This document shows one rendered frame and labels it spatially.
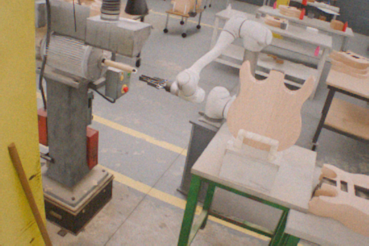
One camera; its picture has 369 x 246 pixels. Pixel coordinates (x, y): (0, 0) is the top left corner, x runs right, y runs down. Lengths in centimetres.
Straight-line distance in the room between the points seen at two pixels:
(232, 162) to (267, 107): 32
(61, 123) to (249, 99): 125
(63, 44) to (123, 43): 47
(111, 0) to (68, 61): 48
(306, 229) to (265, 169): 34
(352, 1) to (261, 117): 1120
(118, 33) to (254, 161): 91
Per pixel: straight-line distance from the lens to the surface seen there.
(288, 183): 191
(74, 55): 206
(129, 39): 176
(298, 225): 173
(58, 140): 243
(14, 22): 103
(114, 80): 232
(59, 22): 212
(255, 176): 175
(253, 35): 229
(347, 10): 1271
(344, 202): 177
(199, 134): 271
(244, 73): 158
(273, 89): 158
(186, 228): 211
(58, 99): 227
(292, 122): 163
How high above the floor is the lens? 201
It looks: 27 degrees down
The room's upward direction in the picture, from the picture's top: 10 degrees clockwise
